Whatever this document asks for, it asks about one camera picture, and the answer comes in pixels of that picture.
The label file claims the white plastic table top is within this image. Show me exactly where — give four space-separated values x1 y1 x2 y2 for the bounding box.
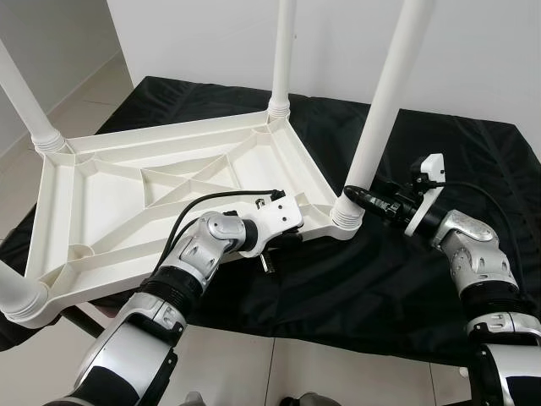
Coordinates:
0 110 364 329

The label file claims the black table cloth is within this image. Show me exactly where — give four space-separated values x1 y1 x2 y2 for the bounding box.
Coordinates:
0 76 541 365

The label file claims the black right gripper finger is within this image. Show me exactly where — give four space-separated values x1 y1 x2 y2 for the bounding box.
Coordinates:
344 186 390 212

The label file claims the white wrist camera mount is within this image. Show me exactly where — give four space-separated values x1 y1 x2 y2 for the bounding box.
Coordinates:
404 154 446 238
241 193 305 255

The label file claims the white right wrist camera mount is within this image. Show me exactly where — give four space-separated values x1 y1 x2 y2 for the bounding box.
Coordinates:
404 154 446 238

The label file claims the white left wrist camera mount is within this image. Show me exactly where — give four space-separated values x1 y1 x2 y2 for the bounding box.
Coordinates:
241 193 305 255

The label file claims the grey right robot leg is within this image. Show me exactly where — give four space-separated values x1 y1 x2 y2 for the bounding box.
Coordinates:
283 392 339 406

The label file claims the black metal table leg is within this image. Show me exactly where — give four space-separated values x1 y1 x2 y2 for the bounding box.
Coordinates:
63 304 107 335

